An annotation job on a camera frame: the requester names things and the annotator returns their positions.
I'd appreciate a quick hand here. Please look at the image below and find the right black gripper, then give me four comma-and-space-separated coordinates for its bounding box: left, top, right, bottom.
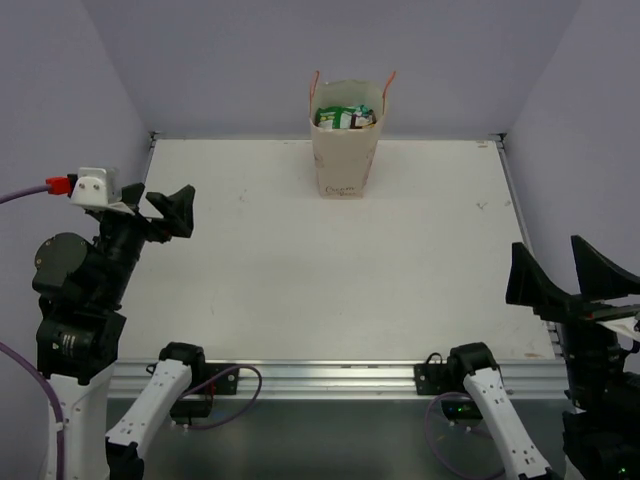
510, 232, 640, 413

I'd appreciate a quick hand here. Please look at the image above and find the green snack pouch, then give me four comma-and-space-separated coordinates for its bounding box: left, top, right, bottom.
314, 106, 358, 130

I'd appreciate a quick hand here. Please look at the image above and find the beige paper bag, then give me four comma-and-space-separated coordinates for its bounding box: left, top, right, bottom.
308, 71, 396, 199

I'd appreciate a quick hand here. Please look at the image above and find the brown chocolate bar wrapper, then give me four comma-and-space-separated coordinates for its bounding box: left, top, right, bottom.
349, 110, 377, 130

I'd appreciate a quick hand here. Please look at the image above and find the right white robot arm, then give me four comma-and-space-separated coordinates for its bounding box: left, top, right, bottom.
445, 235, 639, 479

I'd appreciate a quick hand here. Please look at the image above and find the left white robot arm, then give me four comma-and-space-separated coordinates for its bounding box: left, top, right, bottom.
32, 177, 208, 479

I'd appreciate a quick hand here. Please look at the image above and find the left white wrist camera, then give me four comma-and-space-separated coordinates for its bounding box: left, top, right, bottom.
70, 167, 121, 210

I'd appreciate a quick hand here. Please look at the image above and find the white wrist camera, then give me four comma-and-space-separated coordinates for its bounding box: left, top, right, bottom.
599, 314, 640, 342
70, 167, 121, 210

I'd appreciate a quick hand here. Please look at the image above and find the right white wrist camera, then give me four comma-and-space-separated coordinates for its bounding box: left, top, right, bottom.
599, 314, 640, 342

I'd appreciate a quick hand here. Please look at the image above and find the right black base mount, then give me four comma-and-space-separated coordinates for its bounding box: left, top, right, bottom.
414, 352, 482, 431

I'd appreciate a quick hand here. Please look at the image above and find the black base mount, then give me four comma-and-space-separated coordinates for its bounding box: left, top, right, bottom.
414, 352, 482, 431
169, 364, 263, 431

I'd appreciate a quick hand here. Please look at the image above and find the aluminium front rail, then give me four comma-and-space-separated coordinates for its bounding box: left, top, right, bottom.
107, 357, 571, 401

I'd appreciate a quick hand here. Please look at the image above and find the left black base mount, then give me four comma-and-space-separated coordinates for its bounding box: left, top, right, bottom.
169, 364, 263, 431

